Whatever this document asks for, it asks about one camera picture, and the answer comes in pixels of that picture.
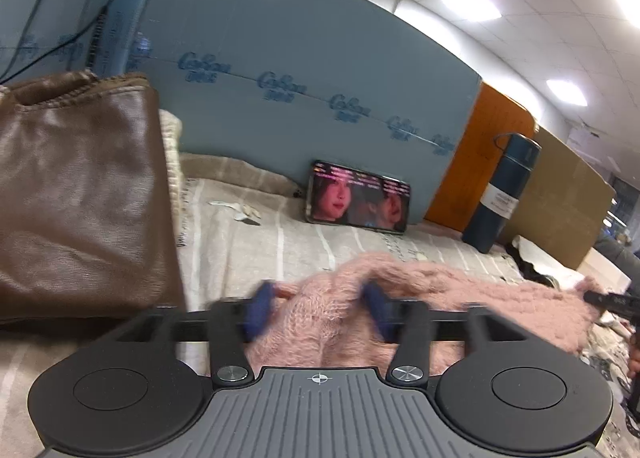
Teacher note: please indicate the brown leather bag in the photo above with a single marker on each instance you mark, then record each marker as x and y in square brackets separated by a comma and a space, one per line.
[80, 188]

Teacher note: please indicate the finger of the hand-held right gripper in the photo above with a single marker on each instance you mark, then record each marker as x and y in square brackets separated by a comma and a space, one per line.
[612, 302]

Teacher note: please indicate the orange wooden board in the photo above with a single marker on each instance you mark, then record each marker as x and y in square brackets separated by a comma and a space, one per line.
[490, 118]

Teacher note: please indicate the cream knitted cloth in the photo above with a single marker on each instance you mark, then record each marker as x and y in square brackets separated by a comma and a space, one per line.
[171, 148]

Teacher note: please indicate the pink fuzzy sweater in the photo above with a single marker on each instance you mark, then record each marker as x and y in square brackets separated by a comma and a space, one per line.
[475, 298]

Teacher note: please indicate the brown cardboard sheet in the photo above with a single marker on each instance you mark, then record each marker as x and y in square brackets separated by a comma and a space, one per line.
[565, 188]

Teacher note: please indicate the smartphone with lit screen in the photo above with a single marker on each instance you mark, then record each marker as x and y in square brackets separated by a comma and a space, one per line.
[357, 198]

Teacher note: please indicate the dark blue thermos bottle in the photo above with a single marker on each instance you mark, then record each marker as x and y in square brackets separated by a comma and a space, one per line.
[500, 188]

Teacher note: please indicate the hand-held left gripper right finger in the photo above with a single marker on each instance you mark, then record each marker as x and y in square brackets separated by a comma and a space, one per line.
[376, 309]

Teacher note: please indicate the black and white cloth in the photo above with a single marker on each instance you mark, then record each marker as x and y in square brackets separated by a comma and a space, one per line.
[535, 263]

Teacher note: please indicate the white paper scrap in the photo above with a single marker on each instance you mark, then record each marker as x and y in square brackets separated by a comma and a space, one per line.
[240, 212]

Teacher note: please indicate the large blue foam board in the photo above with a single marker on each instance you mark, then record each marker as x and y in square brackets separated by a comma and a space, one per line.
[300, 38]

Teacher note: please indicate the white box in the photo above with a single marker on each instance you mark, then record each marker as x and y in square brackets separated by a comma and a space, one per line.
[602, 265]

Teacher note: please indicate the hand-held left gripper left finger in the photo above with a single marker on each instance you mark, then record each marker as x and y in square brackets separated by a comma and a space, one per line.
[262, 309]

